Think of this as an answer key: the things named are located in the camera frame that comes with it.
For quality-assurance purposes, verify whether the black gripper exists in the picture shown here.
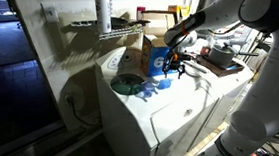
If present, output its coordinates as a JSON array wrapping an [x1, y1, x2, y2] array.
[[161, 44, 188, 81]]

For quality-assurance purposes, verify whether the blue plastic cup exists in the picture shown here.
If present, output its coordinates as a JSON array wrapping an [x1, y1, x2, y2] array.
[[157, 76, 174, 92]]

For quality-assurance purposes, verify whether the translucent blue plastic scoop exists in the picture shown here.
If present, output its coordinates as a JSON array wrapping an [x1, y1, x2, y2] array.
[[134, 89, 155, 103], [140, 80, 159, 94]]

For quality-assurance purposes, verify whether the white plastic utensil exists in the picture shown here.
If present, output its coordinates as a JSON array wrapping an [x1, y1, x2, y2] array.
[[181, 58, 210, 75]]

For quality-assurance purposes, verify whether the blue orange detergent box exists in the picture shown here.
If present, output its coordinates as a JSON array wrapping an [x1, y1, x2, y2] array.
[[136, 8, 180, 80]]

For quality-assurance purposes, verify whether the brown wooden tray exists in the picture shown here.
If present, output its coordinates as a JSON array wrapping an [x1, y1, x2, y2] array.
[[194, 53, 245, 79]]

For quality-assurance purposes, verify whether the grey pot with lid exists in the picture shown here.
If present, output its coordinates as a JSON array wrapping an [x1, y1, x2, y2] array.
[[207, 41, 260, 69]]

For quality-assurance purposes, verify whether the white washing machine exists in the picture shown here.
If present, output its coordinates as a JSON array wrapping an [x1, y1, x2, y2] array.
[[87, 44, 226, 156]]

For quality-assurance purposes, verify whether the white dryer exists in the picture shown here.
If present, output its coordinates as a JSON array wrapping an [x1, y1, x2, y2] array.
[[187, 53, 256, 156]]

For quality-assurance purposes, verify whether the yellow orange box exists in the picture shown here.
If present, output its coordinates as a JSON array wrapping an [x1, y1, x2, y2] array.
[[166, 3, 190, 22]]

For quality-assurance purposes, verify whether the red white container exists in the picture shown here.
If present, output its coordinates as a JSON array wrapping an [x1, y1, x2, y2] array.
[[135, 6, 147, 22]]

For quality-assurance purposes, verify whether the black frying pan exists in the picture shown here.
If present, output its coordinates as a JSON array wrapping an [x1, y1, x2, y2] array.
[[109, 16, 151, 33]]

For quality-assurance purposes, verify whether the wooden board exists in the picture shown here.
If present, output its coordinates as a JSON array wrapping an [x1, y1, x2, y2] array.
[[169, 117, 230, 156]]

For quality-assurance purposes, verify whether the white plastic bottle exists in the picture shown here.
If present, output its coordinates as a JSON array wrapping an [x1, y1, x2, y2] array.
[[91, 0, 115, 35]]

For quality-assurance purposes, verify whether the white wire shelf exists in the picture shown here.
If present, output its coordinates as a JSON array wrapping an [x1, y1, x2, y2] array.
[[69, 17, 145, 44]]

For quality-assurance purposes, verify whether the black power plug cord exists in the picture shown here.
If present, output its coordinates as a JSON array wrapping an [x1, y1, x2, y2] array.
[[63, 94, 104, 128]]

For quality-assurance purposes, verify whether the white wall outlet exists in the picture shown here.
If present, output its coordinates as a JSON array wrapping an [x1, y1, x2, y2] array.
[[39, 2, 61, 24]]

